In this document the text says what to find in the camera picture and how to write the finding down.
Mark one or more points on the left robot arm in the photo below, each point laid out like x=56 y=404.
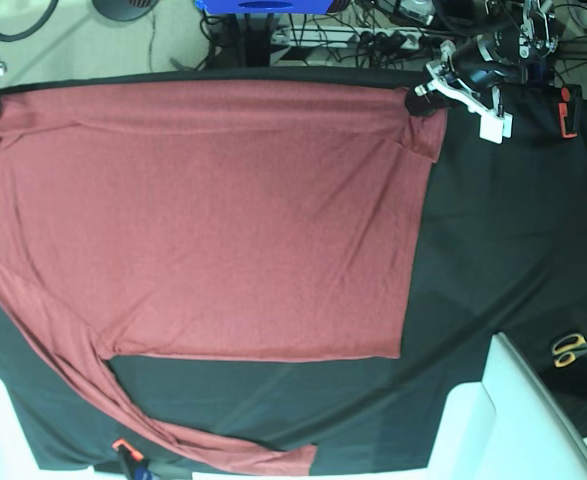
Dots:
x=527 y=35

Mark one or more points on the black table cloth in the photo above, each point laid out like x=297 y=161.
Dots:
x=501 y=247

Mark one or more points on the black orange clamp right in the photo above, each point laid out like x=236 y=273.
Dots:
x=569 y=110

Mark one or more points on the red long-sleeve T-shirt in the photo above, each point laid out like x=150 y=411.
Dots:
x=210 y=220

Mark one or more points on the blue plastic box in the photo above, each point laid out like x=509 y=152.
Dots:
x=264 y=6

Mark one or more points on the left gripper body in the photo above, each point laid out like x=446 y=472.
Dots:
x=469 y=74

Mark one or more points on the yellow-handled scissors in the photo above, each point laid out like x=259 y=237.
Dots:
x=568 y=350

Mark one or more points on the white power strip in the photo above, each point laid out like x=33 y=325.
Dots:
x=388 y=41

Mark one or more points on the blue orange clamp bottom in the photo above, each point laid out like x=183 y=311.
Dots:
x=134 y=464

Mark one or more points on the black round stand base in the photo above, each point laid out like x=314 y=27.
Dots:
x=124 y=10

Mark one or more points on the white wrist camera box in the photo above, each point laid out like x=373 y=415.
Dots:
x=495 y=128

